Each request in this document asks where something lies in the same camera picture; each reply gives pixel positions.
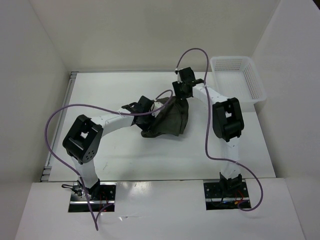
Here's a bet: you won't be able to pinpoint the olive green shorts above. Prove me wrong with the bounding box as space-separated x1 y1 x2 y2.
140 96 189 138

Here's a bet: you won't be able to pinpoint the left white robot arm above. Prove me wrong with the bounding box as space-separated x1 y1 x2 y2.
62 96 155 200

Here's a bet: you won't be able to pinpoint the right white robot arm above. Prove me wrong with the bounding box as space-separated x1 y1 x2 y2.
172 67 244 197

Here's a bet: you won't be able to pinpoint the white plastic basket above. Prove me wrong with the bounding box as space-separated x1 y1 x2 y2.
210 56 267 104

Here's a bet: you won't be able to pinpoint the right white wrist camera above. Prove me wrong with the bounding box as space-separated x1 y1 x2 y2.
174 68 182 83

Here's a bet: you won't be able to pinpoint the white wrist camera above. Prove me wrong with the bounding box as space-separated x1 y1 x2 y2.
150 101 163 118
174 68 182 83

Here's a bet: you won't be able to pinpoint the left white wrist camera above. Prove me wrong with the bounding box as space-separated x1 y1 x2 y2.
150 101 163 118

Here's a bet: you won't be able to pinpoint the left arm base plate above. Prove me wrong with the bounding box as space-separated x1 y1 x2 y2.
61 182 117 213

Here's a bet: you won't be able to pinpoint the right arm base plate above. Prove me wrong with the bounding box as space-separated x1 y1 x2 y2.
203 180 251 211

